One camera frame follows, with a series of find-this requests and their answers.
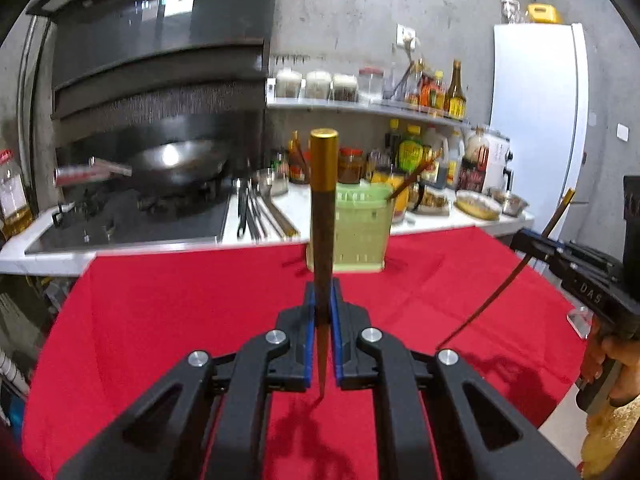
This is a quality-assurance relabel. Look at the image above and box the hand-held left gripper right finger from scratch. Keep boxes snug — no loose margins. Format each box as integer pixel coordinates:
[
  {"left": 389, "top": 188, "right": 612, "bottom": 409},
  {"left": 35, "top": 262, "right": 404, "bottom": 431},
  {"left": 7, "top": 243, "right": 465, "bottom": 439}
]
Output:
[{"left": 330, "top": 279, "right": 581, "bottom": 480}]

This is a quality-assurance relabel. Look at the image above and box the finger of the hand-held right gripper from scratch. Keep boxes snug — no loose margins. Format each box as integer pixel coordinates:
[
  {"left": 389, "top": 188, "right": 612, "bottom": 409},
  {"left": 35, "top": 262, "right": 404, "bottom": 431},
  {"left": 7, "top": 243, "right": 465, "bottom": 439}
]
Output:
[
  {"left": 510, "top": 230, "right": 576, "bottom": 273},
  {"left": 547, "top": 239, "right": 621, "bottom": 268}
]

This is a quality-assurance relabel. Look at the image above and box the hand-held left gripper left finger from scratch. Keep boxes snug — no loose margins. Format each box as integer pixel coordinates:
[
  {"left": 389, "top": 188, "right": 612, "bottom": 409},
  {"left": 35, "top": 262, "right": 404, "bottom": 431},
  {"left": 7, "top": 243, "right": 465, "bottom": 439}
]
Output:
[{"left": 55, "top": 280, "right": 318, "bottom": 480}]

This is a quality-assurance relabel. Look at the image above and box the green plastic utensil holder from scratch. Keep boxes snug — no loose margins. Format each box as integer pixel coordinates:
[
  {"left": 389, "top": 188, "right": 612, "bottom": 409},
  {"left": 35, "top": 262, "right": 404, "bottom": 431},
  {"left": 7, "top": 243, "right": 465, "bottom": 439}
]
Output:
[{"left": 306, "top": 182, "right": 397, "bottom": 275}]

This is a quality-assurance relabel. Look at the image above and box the person's right hand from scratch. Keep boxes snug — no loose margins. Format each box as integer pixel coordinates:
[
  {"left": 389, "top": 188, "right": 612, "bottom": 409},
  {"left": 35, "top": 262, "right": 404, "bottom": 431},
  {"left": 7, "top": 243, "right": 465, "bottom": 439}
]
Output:
[{"left": 580, "top": 324, "right": 640, "bottom": 407}]

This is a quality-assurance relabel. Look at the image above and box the grey flat object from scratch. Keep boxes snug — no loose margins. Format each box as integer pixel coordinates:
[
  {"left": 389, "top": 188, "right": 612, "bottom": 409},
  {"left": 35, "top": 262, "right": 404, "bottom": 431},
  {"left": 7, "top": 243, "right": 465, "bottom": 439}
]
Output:
[{"left": 566, "top": 306, "right": 594, "bottom": 339}]

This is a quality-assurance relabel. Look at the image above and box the yellow bowl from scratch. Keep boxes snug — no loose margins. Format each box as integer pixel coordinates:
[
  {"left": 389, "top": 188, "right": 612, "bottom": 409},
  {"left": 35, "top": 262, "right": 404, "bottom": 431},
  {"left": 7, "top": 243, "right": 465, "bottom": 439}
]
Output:
[{"left": 454, "top": 189, "right": 503, "bottom": 222}]

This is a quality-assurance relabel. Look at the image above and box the white kitchen appliance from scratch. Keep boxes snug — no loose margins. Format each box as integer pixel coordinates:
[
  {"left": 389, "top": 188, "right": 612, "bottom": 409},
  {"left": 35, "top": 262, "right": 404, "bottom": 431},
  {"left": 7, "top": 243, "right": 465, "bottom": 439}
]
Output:
[{"left": 482, "top": 129, "right": 515, "bottom": 197}]

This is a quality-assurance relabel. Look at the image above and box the oil bottle red label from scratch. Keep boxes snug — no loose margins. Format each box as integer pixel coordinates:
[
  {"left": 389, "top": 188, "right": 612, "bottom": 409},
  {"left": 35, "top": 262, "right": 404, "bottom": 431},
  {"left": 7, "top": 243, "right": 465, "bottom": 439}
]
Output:
[{"left": 459, "top": 127, "right": 491, "bottom": 194}]

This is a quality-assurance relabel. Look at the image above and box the plate of food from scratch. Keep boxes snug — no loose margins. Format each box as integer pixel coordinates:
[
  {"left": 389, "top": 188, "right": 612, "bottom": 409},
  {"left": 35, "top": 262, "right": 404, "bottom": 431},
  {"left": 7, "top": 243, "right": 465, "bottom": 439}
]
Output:
[{"left": 416, "top": 189, "right": 454, "bottom": 217}]

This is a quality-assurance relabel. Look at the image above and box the white refrigerator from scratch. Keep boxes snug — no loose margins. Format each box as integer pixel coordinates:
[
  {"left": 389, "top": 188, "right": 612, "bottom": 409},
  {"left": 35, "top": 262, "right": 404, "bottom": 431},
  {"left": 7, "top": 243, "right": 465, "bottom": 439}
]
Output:
[{"left": 487, "top": 22, "right": 591, "bottom": 232}]

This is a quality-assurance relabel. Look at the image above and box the large dark vinegar jug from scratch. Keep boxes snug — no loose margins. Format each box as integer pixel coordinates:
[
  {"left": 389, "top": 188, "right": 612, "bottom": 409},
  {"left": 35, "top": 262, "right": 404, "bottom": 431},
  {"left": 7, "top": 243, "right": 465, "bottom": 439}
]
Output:
[{"left": 422, "top": 124, "right": 451, "bottom": 189}]

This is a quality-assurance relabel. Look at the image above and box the yellow steel mug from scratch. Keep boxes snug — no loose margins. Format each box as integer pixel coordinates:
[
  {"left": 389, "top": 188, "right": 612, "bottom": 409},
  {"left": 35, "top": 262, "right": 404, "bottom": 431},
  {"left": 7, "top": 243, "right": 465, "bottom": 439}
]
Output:
[{"left": 369, "top": 169, "right": 427, "bottom": 224}]

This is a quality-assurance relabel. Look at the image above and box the cream fleece garment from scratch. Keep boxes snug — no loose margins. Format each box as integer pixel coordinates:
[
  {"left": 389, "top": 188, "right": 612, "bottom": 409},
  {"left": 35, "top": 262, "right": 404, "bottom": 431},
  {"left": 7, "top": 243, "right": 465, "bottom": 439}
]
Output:
[{"left": 580, "top": 395, "right": 640, "bottom": 480}]

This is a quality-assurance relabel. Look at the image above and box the red tablecloth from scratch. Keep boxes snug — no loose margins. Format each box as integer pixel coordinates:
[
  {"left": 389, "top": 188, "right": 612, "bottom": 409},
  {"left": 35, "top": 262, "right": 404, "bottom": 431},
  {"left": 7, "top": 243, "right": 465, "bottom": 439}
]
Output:
[{"left": 22, "top": 227, "right": 596, "bottom": 480}]

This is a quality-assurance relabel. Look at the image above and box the bundle of steel chopsticks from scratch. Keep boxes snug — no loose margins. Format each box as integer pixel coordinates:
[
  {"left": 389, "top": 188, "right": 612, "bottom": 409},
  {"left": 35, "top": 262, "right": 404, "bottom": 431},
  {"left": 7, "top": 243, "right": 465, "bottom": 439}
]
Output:
[{"left": 262, "top": 192, "right": 302, "bottom": 239}]

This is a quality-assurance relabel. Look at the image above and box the steel spoon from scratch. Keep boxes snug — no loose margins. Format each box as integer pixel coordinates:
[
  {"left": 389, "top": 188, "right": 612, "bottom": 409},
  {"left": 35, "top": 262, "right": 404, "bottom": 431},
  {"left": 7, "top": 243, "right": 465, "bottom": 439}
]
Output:
[{"left": 247, "top": 182, "right": 270, "bottom": 240}]

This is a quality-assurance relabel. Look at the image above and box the green bottle yellow cap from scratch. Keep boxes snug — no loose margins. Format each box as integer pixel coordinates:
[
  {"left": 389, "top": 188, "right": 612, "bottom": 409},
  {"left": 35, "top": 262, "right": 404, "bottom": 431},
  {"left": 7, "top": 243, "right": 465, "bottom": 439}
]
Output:
[{"left": 397, "top": 124, "right": 425, "bottom": 172}]

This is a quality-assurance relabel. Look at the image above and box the tall dark soy bottle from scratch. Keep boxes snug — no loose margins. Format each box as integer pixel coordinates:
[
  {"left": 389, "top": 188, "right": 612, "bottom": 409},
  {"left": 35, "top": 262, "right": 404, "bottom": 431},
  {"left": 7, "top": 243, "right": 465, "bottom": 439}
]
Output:
[{"left": 444, "top": 58, "right": 469, "bottom": 121}]

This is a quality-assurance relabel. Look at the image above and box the dark bottle yellow cap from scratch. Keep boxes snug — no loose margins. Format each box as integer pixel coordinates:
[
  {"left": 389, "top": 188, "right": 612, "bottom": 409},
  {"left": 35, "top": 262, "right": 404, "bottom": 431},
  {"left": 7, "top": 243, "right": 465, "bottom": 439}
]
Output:
[{"left": 384, "top": 118, "right": 404, "bottom": 162}]

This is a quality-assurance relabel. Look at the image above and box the small steel bowl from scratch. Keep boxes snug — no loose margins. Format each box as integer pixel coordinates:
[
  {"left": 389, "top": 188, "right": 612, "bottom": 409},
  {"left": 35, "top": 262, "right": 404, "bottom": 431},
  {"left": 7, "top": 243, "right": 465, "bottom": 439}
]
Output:
[{"left": 257, "top": 167, "right": 291, "bottom": 198}]

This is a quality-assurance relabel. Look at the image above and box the orange sauce bottle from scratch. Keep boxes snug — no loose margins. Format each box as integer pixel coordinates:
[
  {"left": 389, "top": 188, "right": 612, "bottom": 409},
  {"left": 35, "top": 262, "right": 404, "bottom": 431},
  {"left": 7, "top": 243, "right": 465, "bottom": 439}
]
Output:
[{"left": 422, "top": 70, "right": 447, "bottom": 112}]

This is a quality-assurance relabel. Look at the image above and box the red lid sauce jar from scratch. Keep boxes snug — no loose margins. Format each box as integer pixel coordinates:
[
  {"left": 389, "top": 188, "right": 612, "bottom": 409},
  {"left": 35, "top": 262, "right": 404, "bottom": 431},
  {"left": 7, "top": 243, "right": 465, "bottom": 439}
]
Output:
[{"left": 288, "top": 152, "right": 312, "bottom": 185}]

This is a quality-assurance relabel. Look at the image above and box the orange lid sauce jar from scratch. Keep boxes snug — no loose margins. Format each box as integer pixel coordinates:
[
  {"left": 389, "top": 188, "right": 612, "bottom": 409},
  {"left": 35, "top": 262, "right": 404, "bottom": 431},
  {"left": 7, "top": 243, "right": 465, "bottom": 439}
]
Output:
[{"left": 337, "top": 147, "right": 365, "bottom": 185}]

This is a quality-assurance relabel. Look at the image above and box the small clear sauce bottle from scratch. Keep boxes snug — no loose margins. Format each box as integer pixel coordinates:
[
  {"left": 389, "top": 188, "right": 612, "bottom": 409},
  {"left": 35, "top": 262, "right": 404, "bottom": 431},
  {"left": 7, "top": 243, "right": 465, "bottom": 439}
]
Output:
[{"left": 406, "top": 57, "right": 427, "bottom": 107}]

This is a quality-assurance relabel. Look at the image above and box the clear glass utensil jar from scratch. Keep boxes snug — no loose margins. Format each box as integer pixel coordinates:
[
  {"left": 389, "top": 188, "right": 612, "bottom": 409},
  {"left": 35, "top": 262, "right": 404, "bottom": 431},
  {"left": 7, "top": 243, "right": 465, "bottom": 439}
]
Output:
[{"left": 384, "top": 59, "right": 412, "bottom": 106}]

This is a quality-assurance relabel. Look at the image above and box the black glass gas stove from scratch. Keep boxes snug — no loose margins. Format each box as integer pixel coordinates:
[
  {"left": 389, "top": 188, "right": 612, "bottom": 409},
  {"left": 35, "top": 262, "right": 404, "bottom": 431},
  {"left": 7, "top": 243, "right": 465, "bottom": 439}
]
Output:
[{"left": 25, "top": 187, "right": 234, "bottom": 257}]

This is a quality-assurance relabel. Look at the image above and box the red lid glass jar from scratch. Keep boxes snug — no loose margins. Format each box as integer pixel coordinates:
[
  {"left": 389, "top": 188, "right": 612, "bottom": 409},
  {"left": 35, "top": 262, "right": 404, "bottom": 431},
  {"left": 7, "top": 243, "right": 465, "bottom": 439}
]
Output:
[{"left": 358, "top": 66, "right": 385, "bottom": 104}]

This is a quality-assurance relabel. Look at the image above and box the yellow plastic jug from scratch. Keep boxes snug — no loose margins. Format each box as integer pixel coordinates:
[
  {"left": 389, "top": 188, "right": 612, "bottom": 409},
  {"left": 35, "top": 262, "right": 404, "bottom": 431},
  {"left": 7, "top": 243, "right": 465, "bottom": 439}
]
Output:
[{"left": 527, "top": 3, "right": 564, "bottom": 25}]

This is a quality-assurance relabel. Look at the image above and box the steel wok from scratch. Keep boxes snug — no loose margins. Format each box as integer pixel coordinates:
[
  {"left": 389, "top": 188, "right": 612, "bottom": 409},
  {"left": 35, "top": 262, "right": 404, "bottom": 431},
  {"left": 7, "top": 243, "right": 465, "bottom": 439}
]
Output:
[{"left": 55, "top": 137, "right": 234, "bottom": 194}]

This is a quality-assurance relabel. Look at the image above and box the white lid spice jar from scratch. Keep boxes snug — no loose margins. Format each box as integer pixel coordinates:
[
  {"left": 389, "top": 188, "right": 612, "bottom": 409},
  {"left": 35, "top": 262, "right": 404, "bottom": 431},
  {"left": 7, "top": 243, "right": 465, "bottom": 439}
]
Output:
[
  {"left": 275, "top": 67, "right": 304, "bottom": 99},
  {"left": 332, "top": 73, "right": 359, "bottom": 102},
  {"left": 304, "top": 69, "right": 333, "bottom": 100}
]

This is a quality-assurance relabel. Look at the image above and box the white drain pipe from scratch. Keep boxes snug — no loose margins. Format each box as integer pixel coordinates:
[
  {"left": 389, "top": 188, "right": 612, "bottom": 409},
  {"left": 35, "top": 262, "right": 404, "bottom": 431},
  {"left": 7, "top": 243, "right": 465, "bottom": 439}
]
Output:
[{"left": 0, "top": 349, "right": 32, "bottom": 392}]

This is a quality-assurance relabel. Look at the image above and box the clear cooking oil bottle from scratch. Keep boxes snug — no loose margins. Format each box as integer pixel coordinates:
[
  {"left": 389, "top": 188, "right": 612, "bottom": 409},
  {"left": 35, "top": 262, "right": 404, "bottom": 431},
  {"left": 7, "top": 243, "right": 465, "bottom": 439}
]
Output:
[{"left": 0, "top": 148, "right": 34, "bottom": 239}]

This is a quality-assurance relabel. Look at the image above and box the black range hood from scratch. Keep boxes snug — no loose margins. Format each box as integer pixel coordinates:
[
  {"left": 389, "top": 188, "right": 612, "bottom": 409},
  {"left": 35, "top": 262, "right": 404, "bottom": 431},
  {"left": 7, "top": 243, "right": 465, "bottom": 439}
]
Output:
[{"left": 27, "top": 0, "right": 281, "bottom": 132}]

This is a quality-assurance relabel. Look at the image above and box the black handled ladle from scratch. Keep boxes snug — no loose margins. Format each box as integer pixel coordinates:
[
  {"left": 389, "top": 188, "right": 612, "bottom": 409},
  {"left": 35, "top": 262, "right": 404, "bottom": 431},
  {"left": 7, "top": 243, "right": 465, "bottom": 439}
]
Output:
[{"left": 234, "top": 179, "right": 252, "bottom": 240}]

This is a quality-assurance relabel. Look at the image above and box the white wall shelf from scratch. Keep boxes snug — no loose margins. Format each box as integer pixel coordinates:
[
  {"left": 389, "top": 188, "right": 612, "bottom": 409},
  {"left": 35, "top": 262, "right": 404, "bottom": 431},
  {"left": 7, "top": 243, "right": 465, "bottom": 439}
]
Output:
[{"left": 265, "top": 96, "right": 474, "bottom": 129}]

